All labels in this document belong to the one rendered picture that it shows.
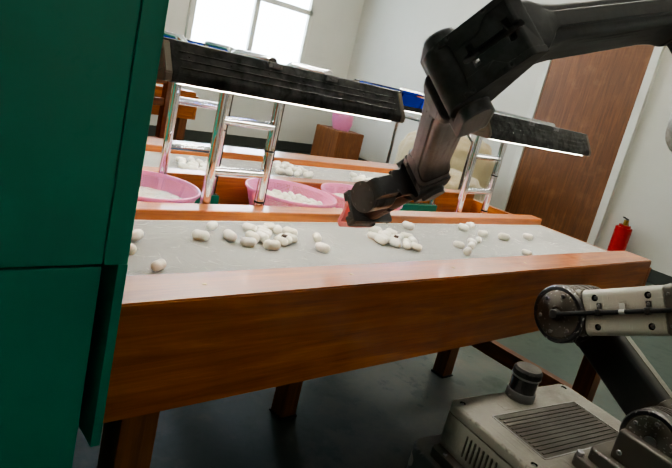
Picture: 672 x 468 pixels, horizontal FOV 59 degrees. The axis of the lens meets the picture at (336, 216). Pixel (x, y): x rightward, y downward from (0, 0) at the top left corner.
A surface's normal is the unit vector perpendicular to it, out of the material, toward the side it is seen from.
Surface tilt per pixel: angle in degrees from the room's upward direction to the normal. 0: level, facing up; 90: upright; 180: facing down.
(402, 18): 90
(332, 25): 90
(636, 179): 90
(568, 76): 90
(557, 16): 51
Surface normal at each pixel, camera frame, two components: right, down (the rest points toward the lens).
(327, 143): -0.73, 0.00
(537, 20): 0.39, -0.37
